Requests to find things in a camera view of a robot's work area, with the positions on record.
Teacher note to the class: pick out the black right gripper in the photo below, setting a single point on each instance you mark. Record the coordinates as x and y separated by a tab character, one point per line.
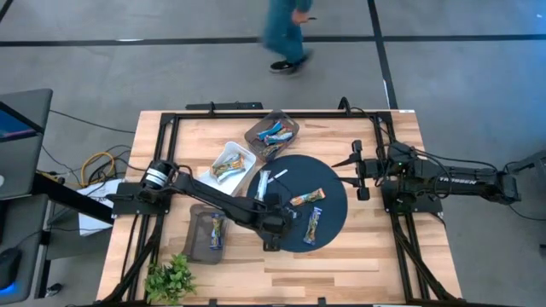
370	168

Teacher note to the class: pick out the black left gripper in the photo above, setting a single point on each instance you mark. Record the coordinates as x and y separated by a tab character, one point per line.
273	221

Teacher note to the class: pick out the blue yellow granola bar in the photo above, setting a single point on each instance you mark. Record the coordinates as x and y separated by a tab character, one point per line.
313	226

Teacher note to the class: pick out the silver white granola bar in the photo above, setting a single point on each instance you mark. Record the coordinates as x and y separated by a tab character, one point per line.
263	185

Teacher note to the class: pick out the purple green chewy bar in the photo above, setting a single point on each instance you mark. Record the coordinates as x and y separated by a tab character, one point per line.
216	232

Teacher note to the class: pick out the multicoloured granola bar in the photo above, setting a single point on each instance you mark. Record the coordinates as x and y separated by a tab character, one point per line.
273	150

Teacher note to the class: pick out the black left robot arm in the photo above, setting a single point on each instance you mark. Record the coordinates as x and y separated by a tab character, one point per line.
205	194

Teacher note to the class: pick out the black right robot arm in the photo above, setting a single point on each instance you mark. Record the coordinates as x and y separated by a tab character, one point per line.
460	181

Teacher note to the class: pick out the round dark blue woven mat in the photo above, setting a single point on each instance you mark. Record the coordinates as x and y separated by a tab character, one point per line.
315	179

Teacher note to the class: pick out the smoky grey plastic bin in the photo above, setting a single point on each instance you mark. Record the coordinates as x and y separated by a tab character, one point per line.
285	120
198	239

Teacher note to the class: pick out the white plastic bin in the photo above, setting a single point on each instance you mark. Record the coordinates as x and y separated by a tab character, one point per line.
234	149

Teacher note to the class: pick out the small artificial green plant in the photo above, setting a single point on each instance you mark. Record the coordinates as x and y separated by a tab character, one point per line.
170	281

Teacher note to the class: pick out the black power strip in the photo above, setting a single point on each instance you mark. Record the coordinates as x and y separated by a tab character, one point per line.
224	106

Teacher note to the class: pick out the person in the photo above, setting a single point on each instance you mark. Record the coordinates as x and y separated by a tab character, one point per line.
283	30

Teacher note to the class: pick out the black side desk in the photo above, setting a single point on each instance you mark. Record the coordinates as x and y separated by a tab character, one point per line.
64	194

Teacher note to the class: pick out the grey laptop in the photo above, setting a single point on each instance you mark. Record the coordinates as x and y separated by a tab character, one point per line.
21	140

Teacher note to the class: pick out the black computer mouse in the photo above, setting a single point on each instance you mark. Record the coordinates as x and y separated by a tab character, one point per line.
9	266

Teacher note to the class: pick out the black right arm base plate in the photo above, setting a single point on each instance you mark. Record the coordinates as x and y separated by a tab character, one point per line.
422	205

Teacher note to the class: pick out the black aluminium table frame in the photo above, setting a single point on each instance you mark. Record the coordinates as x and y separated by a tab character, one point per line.
277	115

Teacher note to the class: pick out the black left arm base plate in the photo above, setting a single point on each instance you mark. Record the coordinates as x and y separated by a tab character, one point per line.
128	204

